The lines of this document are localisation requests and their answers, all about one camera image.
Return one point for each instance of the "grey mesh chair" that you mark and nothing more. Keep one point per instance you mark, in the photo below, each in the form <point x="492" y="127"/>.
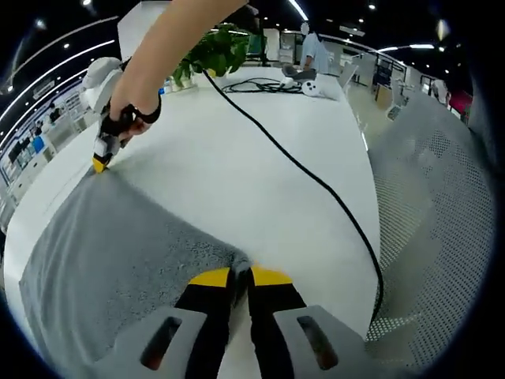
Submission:
<point x="434" y="237"/>

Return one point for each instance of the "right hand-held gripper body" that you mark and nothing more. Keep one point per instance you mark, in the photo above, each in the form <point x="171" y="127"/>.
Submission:
<point x="100" y="83"/>

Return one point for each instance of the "grey towel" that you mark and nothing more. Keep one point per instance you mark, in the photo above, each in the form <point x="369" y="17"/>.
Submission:
<point x="98" y="245"/>

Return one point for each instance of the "blue water bottle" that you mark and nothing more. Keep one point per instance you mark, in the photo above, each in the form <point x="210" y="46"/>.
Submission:
<point x="38" y="145"/>

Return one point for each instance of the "grey headset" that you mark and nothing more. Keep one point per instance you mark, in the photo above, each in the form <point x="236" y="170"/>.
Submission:
<point x="296" y="72"/>

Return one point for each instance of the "white game controller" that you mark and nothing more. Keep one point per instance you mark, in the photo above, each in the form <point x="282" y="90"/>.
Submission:
<point x="311" y="88"/>

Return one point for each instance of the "person's right hand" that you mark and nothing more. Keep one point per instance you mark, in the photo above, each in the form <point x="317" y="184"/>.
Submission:
<point x="138" y="102"/>

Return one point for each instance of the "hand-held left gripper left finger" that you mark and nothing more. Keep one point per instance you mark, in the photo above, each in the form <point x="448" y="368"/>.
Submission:
<point x="205" y="316"/>

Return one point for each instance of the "green potted plant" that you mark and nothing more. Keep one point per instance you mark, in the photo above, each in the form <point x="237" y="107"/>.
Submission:
<point x="217" y="51"/>

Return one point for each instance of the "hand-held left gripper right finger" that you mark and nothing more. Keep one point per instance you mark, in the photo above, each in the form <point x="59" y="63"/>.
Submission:
<point x="272" y="316"/>

